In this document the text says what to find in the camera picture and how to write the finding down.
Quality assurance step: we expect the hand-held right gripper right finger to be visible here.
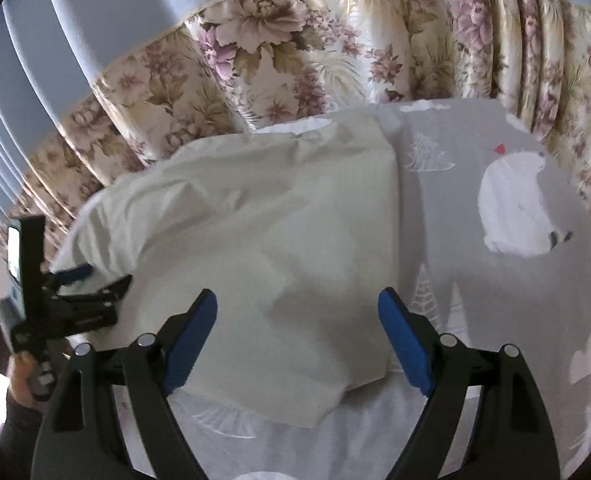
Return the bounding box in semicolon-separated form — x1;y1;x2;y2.
378;287;561;480

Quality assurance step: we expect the blue and floral curtain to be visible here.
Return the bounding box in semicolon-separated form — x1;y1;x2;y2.
0;0;591;271

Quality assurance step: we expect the cream jacket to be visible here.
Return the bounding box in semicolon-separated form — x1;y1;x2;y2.
50;110;401;428

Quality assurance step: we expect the grey printed bed sheet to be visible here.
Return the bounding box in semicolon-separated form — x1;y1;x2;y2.
50;97;591;480

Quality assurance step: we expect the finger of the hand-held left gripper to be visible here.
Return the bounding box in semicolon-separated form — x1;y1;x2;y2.
46;266;94;289
58;275;132;309

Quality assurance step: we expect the person's left hand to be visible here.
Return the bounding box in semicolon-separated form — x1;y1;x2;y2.
6;351;52;411

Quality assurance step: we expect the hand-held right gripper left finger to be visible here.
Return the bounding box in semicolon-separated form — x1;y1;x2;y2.
33;289;219;480

